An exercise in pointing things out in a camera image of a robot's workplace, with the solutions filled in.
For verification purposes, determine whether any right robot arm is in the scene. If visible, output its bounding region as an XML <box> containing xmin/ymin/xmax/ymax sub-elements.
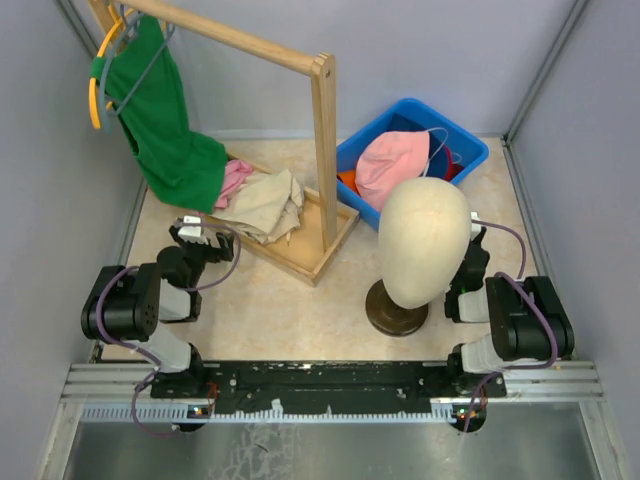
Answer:
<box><xmin>444</xmin><ymin>220</ymin><xmax>575</xmax><ymax>396</ymax></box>

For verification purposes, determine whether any pink cloth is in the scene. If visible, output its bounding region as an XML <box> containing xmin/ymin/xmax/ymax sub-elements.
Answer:
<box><xmin>214</xmin><ymin>159</ymin><xmax>254</xmax><ymax>209</ymax></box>

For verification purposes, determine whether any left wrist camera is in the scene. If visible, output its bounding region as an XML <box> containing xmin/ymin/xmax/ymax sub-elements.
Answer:
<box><xmin>178</xmin><ymin>216</ymin><xmax>207</xmax><ymax>244</ymax></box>

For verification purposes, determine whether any pink hat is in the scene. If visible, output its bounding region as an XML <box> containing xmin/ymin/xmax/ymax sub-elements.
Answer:
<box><xmin>356</xmin><ymin>131</ymin><xmax>430</xmax><ymax>212</ymax></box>

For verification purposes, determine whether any orange hat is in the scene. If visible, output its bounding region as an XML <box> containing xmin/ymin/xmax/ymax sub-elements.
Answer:
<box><xmin>337</xmin><ymin>170</ymin><xmax>360</xmax><ymax>195</ymax></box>

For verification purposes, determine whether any green shirt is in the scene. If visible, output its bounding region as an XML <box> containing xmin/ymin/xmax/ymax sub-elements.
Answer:
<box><xmin>108</xmin><ymin>15</ymin><xmax>228</xmax><ymax>213</ymax></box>

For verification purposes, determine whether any yellow hanger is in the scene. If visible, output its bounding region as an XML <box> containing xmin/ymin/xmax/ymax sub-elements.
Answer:
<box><xmin>88</xmin><ymin>1</ymin><xmax>132</xmax><ymax>130</ymax></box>

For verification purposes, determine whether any grey hanger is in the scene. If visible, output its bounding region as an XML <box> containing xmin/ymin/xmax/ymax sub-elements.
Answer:
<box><xmin>100</xmin><ymin>9</ymin><xmax>176</xmax><ymax>132</ymax></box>

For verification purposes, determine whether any red hat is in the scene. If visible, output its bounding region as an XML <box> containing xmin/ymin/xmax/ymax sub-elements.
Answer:
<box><xmin>426</xmin><ymin>146</ymin><xmax>462</xmax><ymax>181</ymax></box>

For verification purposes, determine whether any beige cloth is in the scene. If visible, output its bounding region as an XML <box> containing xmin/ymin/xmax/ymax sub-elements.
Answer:
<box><xmin>213</xmin><ymin>169</ymin><xmax>305</xmax><ymax>245</ymax></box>

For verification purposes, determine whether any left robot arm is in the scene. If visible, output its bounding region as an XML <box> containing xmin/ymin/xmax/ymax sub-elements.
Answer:
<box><xmin>80</xmin><ymin>217</ymin><xmax>241</xmax><ymax>397</ymax></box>

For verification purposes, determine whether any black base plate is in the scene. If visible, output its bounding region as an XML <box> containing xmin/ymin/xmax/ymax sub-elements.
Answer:
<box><xmin>151</xmin><ymin>361</ymin><xmax>483</xmax><ymax>415</ymax></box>

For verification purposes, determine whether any blue plastic bin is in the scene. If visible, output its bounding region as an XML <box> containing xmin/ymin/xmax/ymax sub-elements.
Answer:
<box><xmin>336</xmin><ymin>98</ymin><xmax>489</xmax><ymax>229</ymax></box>

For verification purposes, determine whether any wooden clothes rack with tray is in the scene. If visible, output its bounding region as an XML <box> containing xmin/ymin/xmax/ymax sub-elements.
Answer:
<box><xmin>88</xmin><ymin>1</ymin><xmax>359</xmax><ymax>287</ymax></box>

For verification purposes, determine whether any cream mannequin head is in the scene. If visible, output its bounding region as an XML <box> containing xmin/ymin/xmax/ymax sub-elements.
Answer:
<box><xmin>365</xmin><ymin>177</ymin><xmax>471</xmax><ymax>337</ymax></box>

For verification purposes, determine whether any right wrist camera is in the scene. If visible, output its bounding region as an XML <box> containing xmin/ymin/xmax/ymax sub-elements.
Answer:
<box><xmin>471</xmin><ymin>211</ymin><xmax>482</xmax><ymax>237</ymax></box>

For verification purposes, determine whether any aluminium rail frame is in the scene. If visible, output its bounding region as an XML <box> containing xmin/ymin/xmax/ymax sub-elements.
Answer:
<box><xmin>61</xmin><ymin>359</ymin><xmax>604</xmax><ymax>432</ymax></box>

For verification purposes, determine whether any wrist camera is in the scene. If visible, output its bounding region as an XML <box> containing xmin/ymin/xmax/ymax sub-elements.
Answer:
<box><xmin>471</xmin><ymin>211</ymin><xmax>482</xmax><ymax>237</ymax></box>
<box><xmin>178</xmin><ymin>216</ymin><xmax>207</xmax><ymax>244</ymax></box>

